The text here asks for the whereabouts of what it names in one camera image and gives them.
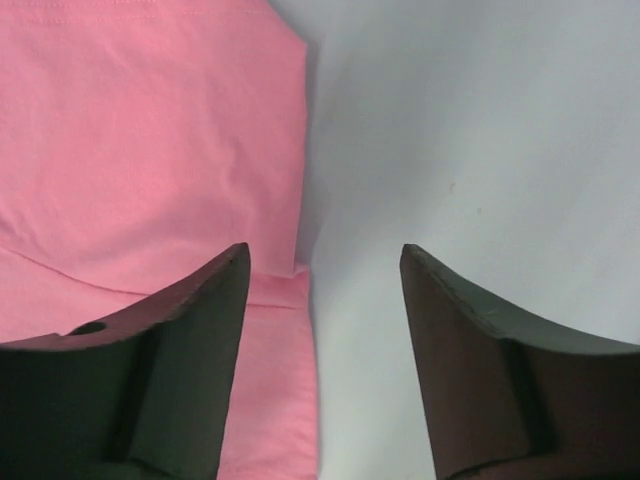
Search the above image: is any pink t shirt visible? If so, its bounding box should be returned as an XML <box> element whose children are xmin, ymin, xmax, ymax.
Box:
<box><xmin>1</xmin><ymin>1</ymin><xmax>318</xmax><ymax>479</ymax></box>

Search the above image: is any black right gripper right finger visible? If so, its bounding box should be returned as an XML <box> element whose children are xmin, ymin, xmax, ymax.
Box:
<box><xmin>400</xmin><ymin>244</ymin><xmax>639</xmax><ymax>479</ymax></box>

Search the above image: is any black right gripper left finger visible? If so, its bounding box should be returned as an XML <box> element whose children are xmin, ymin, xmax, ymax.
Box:
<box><xmin>1</xmin><ymin>243</ymin><xmax>250</xmax><ymax>479</ymax></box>

